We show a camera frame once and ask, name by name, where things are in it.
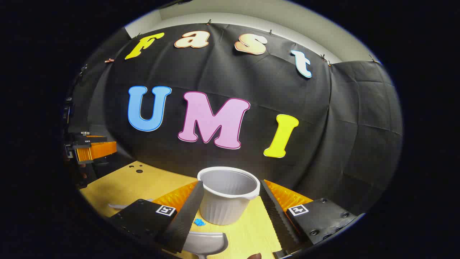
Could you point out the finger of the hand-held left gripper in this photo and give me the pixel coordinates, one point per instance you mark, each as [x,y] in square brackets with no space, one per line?
[95,151]
[94,138]

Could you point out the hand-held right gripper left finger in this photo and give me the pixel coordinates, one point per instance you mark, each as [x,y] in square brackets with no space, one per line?
[187,219]

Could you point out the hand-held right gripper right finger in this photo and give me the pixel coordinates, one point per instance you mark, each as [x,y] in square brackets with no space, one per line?
[278,216]

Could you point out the wooden desktop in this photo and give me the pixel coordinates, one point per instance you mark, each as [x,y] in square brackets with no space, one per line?
[143,183]

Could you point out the grey plastic dustpan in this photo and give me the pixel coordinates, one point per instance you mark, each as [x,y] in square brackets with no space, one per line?
[206,242]

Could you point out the black backdrop cloth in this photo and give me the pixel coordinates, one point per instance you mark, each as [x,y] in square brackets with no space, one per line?
[251,72]

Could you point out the blue paper ball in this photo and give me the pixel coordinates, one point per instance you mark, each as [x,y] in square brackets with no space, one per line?
[199,222]

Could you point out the small grey broom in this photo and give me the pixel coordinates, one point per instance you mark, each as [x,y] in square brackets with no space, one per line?
[116,206]

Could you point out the white ribbed garbage bin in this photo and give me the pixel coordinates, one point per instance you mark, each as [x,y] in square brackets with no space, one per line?
[222,208]

